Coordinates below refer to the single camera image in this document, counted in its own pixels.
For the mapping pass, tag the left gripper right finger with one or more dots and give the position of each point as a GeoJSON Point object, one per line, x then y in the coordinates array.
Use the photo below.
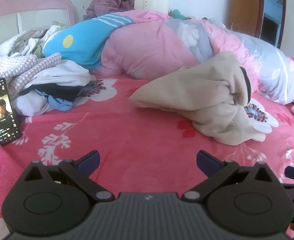
{"type": "Point", "coordinates": [217, 172]}

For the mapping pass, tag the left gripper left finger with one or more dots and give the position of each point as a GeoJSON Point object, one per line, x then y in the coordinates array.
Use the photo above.
{"type": "Point", "coordinates": [79, 172]}

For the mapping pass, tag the beige zip hoodie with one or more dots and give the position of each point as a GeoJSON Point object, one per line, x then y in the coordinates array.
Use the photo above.
{"type": "Point", "coordinates": [212, 95]}

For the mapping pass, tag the pile of mixed clothes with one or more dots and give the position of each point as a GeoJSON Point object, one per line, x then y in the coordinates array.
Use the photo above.
{"type": "Point", "coordinates": [38, 83]}

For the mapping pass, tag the black smartphone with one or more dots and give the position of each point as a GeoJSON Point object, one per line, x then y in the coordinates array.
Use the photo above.
{"type": "Point", "coordinates": [9, 128]}

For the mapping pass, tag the blue pillow with stripes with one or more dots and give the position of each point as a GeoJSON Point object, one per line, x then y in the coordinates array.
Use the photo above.
{"type": "Point", "coordinates": [83, 42]}

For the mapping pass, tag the pink grey floral duvet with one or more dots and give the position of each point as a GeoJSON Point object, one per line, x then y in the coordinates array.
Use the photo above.
{"type": "Point", "coordinates": [157, 48]}

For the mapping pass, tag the brown wooden door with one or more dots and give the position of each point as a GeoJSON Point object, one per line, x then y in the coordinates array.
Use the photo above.
{"type": "Point", "coordinates": [263, 19]}

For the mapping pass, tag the pink white headboard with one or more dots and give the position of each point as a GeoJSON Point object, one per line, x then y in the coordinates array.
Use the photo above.
{"type": "Point", "coordinates": [17, 16]}

